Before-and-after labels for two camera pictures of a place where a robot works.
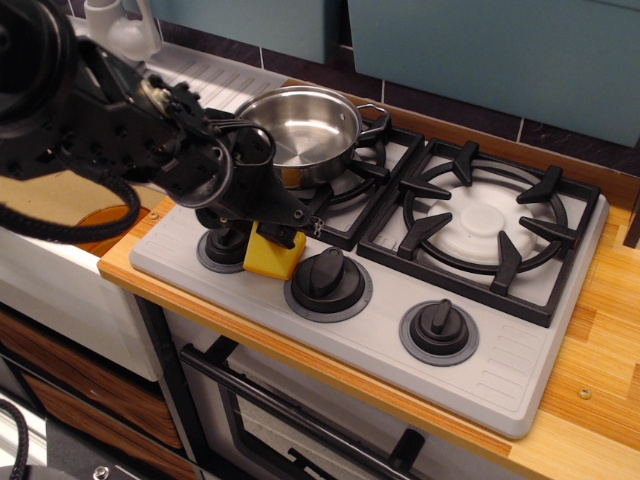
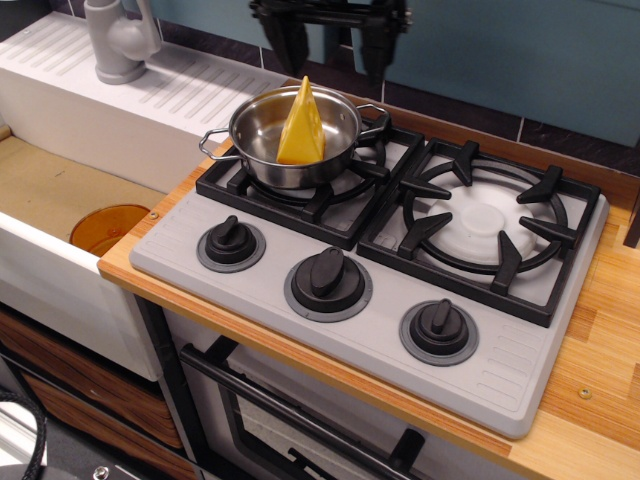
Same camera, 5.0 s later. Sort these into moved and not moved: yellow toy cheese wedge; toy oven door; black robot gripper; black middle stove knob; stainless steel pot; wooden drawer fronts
Moved: yellow toy cheese wedge; black robot gripper
Not moved: black middle stove knob; stainless steel pot; wooden drawer fronts; toy oven door
